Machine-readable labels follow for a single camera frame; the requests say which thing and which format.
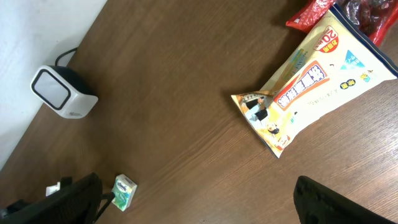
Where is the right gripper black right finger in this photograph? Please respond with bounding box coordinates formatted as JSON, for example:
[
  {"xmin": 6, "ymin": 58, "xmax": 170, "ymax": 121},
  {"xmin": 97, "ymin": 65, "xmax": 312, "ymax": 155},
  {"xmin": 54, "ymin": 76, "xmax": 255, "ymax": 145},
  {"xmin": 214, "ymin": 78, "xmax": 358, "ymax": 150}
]
[{"xmin": 294, "ymin": 175, "xmax": 394, "ymax": 224}]

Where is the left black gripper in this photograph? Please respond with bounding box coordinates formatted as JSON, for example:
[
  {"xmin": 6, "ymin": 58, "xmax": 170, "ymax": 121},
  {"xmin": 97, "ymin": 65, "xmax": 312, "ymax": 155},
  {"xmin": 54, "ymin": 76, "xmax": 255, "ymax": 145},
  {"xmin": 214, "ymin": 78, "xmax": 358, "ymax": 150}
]
[{"xmin": 1, "ymin": 177, "xmax": 114, "ymax": 224}]

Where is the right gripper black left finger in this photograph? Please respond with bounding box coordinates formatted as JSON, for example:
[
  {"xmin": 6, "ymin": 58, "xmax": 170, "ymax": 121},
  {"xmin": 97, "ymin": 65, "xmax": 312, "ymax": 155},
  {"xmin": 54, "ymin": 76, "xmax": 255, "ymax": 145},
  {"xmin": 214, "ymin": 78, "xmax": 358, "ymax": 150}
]
[{"xmin": 1, "ymin": 173, "xmax": 103, "ymax": 224}]

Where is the small green tissue pack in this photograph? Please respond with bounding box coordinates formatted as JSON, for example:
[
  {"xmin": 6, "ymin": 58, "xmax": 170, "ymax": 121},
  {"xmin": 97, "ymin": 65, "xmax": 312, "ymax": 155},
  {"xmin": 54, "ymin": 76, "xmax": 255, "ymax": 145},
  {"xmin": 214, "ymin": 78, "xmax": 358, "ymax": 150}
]
[{"xmin": 112, "ymin": 174, "xmax": 137, "ymax": 212}]

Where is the beige wet wipes pack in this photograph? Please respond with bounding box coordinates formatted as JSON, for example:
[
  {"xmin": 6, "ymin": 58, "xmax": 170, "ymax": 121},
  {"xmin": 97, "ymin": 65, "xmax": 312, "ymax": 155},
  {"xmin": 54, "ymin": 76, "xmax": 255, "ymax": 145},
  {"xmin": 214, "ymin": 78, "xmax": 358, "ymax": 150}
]
[{"xmin": 231, "ymin": 4, "xmax": 397, "ymax": 157}]

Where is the red snack bag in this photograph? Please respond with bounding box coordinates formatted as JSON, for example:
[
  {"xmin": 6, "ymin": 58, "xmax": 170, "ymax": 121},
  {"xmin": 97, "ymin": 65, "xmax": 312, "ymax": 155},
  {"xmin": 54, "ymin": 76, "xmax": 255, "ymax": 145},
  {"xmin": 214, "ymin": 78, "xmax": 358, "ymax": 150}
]
[{"xmin": 285, "ymin": 0, "xmax": 397, "ymax": 46}]

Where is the white barcode scanner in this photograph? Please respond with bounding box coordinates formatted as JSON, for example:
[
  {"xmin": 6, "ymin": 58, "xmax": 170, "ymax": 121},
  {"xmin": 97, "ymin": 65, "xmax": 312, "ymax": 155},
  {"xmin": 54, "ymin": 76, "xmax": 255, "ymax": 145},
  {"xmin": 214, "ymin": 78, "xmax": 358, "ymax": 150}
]
[{"xmin": 30, "ymin": 65, "xmax": 98, "ymax": 119}]

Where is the black scanner cable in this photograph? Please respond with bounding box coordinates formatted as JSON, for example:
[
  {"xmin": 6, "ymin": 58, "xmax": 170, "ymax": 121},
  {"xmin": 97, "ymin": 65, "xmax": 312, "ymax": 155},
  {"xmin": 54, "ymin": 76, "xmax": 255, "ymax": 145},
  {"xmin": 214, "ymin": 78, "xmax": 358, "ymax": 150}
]
[{"xmin": 54, "ymin": 46, "xmax": 79, "ymax": 67}]

